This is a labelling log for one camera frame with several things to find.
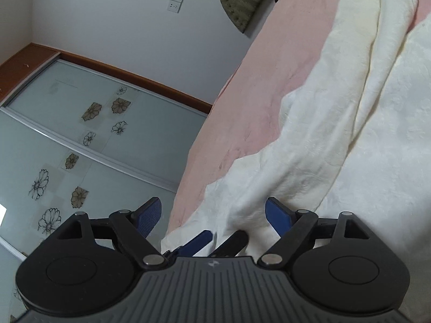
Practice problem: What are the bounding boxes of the olive green upholstered headboard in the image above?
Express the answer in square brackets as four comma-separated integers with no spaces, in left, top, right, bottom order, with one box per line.
[218,0,277,34]

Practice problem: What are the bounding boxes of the frosted flower print sliding door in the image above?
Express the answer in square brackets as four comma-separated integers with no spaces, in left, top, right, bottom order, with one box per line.
[0,59,210,191]
[0,108,176,263]

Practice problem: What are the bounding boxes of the brown wooden wardrobe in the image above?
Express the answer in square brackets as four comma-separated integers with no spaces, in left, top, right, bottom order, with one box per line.
[0,43,214,323]

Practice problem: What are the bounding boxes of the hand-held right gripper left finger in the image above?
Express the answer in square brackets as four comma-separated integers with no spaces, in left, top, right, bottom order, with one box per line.
[55,197,169,271]

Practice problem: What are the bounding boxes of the cream white pants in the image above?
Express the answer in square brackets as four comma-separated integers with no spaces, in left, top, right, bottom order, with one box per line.
[161,0,431,323]

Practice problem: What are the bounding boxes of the pink bed sheet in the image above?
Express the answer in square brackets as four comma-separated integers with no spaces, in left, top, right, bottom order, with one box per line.
[168,0,431,233]

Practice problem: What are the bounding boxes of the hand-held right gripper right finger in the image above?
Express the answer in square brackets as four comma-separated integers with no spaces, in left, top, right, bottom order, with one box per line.
[258,197,371,270]

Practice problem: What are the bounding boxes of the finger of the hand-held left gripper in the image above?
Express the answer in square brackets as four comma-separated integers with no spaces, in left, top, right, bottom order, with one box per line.
[162,230,213,258]
[210,231,249,258]

